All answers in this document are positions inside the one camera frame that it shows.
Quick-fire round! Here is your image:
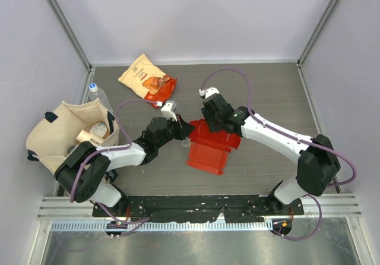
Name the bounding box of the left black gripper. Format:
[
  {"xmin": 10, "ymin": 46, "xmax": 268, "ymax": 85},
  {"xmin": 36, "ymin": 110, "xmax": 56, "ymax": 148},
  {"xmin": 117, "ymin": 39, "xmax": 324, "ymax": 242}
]
[{"xmin": 156, "ymin": 113, "xmax": 194, "ymax": 149}]

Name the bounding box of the red paper box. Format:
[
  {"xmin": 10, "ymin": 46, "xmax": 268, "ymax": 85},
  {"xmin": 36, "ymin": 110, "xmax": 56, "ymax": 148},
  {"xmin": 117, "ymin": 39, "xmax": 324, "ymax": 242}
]
[{"xmin": 186, "ymin": 119, "xmax": 241, "ymax": 175}]

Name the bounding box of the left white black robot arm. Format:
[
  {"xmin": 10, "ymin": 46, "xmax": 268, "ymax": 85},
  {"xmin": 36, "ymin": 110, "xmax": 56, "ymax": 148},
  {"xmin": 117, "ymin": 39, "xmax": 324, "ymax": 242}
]
[{"xmin": 54, "ymin": 115, "xmax": 195, "ymax": 217}]

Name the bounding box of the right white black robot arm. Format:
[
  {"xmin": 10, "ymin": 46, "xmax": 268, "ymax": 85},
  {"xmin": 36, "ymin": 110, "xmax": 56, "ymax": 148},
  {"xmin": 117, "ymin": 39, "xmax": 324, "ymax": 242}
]
[{"xmin": 199, "ymin": 87, "xmax": 340, "ymax": 214}]

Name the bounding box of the small clear plastic bag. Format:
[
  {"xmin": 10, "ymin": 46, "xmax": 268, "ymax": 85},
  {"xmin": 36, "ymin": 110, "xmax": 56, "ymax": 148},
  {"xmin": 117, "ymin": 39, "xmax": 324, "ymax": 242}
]
[{"xmin": 181, "ymin": 138, "xmax": 192, "ymax": 148}]

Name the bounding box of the cassava chips bag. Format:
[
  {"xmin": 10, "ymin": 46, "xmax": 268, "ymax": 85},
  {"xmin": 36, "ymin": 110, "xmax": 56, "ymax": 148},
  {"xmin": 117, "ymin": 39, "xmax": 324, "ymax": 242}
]
[{"xmin": 118, "ymin": 54, "xmax": 177, "ymax": 102}]

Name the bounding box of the clear plastic water bottle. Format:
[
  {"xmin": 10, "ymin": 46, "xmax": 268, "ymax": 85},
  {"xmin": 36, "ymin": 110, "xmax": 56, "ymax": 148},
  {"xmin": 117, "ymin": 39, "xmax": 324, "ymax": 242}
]
[{"xmin": 88, "ymin": 83, "xmax": 114, "ymax": 113}]

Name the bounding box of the beige cylindrical bottle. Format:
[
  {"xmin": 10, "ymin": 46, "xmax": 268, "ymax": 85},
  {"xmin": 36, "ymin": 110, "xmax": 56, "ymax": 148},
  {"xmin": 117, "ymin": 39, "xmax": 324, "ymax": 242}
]
[{"xmin": 76, "ymin": 130, "xmax": 110, "ymax": 146}]

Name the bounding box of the beige canvas tote bag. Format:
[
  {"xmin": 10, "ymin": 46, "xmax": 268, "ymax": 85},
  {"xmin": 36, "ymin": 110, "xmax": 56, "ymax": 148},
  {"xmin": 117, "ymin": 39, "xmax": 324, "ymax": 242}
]
[{"xmin": 26, "ymin": 99, "xmax": 119, "ymax": 173}]

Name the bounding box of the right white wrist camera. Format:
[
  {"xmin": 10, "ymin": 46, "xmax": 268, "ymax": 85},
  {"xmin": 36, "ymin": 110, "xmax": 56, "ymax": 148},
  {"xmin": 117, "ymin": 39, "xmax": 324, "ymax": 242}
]
[{"xmin": 198, "ymin": 87, "xmax": 219, "ymax": 99}]

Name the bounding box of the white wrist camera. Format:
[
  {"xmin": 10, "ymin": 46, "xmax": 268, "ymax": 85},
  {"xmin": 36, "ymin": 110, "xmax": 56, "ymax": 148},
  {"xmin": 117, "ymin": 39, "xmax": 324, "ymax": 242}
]
[
  {"xmin": 198, "ymin": 87, "xmax": 219, "ymax": 99},
  {"xmin": 161, "ymin": 100, "xmax": 178, "ymax": 121}
]

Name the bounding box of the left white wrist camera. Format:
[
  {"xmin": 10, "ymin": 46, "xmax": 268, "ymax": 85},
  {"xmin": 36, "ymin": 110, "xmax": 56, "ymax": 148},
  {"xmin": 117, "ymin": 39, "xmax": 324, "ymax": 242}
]
[{"xmin": 161, "ymin": 100, "xmax": 178, "ymax": 121}]

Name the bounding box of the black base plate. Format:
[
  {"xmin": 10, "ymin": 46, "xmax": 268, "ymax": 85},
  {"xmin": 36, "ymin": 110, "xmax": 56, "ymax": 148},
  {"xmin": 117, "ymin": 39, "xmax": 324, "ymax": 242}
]
[{"xmin": 106, "ymin": 194, "xmax": 304, "ymax": 223}]

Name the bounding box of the white slotted cable duct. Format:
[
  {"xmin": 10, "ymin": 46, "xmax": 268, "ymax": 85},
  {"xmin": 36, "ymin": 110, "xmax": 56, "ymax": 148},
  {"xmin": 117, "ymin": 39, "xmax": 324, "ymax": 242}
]
[{"xmin": 50, "ymin": 219, "xmax": 273, "ymax": 232}]

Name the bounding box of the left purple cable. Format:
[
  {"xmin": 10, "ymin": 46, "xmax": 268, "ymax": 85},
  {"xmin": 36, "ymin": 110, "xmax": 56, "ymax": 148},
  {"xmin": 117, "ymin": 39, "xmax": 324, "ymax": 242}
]
[{"xmin": 69, "ymin": 98, "xmax": 167, "ymax": 238}]

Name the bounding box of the purple cable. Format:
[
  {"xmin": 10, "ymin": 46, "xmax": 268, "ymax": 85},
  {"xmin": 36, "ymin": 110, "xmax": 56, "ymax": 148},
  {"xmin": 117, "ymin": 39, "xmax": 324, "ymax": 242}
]
[
  {"xmin": 200, "ymin": 68, "xmax": 357, "ymax": 242},
  {"xmin": 69, "ymin": 98, "xmax": 167, "ymax": 238}
]

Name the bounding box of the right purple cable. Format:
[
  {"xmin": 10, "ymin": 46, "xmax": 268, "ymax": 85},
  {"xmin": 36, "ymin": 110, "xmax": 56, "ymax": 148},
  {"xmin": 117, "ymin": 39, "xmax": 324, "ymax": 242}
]
[{"xmin": 200, "ymin": 68, "xmax": 357, "ymax": 242}]

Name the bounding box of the aluminium frame rail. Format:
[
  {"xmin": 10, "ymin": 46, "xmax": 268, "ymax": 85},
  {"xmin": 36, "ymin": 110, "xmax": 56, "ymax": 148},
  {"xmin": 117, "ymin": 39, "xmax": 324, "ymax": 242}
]
[{"xmin": 37, "ymin": 194, "xmax": 362, "ymax": 223}]

